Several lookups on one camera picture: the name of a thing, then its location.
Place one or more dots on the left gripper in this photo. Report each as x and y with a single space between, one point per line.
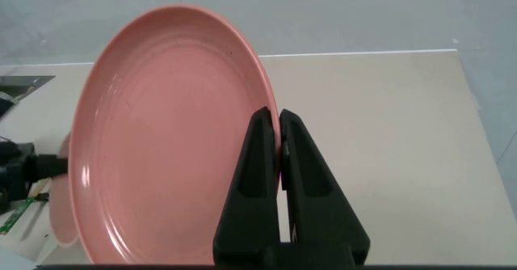
16 173

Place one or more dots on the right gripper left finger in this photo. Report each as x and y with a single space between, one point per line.
246 221

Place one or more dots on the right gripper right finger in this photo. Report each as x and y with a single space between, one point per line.
323 225

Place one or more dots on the small pink plate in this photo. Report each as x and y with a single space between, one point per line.
62 217

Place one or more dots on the large pink plate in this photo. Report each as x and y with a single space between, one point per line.
169 140

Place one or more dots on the pale wooden chopstick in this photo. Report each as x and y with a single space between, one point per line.
39 188

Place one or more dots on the green chopstick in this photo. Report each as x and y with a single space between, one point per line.
16 216

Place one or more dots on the steel sink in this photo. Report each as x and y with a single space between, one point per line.
22 83

